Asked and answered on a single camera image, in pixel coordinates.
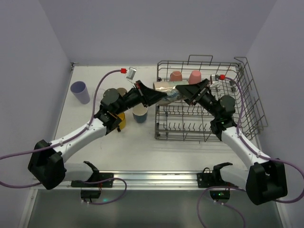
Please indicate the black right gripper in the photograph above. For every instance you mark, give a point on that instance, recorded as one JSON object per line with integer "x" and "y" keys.
{"x": 201, "y": 93}

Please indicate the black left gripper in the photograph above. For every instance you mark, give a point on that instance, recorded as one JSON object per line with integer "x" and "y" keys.
{"x": 141, "y": 94}

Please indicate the pink plastic cup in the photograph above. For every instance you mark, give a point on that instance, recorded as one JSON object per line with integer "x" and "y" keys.
{"x": 195, "y": 77}

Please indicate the cream seahorse mug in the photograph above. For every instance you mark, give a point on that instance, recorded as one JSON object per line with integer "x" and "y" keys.
{"x": 169, "y": 88}

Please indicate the blue mug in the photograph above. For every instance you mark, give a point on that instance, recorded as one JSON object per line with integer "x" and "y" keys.
{"x": 140, "y": 113}

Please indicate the orange floral mug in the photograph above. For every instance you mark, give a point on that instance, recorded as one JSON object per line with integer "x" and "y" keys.
{"x": 176, "y": 76}

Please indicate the beige plastic cup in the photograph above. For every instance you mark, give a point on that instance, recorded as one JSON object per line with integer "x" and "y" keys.
{"x": 122, "y": 91}

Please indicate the yellow mug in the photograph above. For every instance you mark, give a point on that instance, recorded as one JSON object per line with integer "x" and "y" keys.
{"x": 122, "y": 124}

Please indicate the clear textured glass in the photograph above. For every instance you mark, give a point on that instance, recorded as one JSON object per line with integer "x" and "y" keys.
{"x": 100, "y": 92}

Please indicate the lavender plastic cup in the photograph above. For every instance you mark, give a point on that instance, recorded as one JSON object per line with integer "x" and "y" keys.
{"x": 79, "y": 90}

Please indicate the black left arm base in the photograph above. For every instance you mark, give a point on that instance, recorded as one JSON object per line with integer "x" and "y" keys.
{"x": 96, "y": 180}

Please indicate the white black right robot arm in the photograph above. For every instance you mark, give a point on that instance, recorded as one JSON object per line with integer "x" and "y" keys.
{"x": 265, "y": 179}

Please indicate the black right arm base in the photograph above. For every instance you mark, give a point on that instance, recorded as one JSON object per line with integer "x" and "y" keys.
{"x": 210, "y": 178}

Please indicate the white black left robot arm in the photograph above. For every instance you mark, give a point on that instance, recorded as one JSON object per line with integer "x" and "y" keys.
{"x": 48, "y": 163}

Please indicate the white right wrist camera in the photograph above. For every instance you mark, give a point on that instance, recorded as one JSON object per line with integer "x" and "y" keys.
{"x": 213, "y": 81}

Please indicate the grey wire dish rack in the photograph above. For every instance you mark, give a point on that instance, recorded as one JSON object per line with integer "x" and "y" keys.
{"x": 179, "y": 121}

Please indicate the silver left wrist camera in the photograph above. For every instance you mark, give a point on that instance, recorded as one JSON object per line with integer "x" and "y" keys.
{"x": 130, "y": 73}

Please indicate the aluminium mounting rail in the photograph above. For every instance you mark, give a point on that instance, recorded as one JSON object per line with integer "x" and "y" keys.
{"x": 153, "y": 180}

